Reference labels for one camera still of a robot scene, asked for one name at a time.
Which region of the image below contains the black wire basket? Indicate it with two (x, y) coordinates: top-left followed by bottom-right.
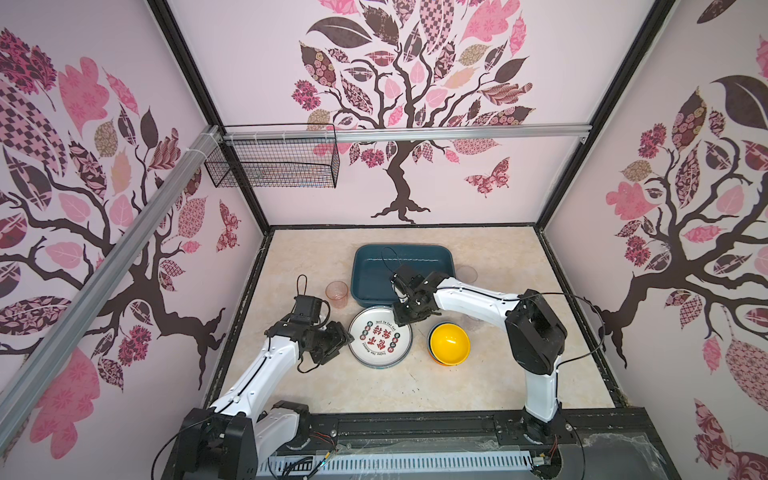
(204, 122), (341, 189)

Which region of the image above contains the aluminium rail back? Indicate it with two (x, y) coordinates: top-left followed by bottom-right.
(224, 124), (592, 143)

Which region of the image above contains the teal plastic bin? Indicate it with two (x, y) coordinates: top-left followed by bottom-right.
(350, 244), (455, 308)

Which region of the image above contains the pink plastic cup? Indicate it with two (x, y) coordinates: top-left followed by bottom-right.
(325, 281), (349, 310)

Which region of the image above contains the white slotted cable duct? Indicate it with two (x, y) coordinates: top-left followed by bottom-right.
(256, 451), (534, 479)

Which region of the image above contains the blue bowl under yellow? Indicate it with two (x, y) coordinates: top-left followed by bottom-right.
(427, 323), (472, 367)

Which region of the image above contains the white plate red pattern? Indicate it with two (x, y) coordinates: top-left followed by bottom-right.
(348, 306), (413, 369)

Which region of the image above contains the aluminium rail left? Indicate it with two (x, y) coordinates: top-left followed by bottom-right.
(1, 125), (221, 449)

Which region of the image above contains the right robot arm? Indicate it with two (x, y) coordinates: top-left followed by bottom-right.
(390, 265), (568, 444)

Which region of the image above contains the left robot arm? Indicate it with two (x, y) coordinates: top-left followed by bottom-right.
(162, 319), (353, 479)

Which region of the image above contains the clear cup near bin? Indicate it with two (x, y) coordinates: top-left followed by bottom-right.
(456, 265), (478, 284)

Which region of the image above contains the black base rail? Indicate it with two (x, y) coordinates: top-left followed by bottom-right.
(161, 407), (679, 480)

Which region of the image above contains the aluminium rail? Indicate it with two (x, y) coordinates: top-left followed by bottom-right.
(1, 125), (221, 449)
(224, 124), (592, 143)

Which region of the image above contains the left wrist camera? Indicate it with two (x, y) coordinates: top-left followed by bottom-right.
(291, 295), (323, 325)

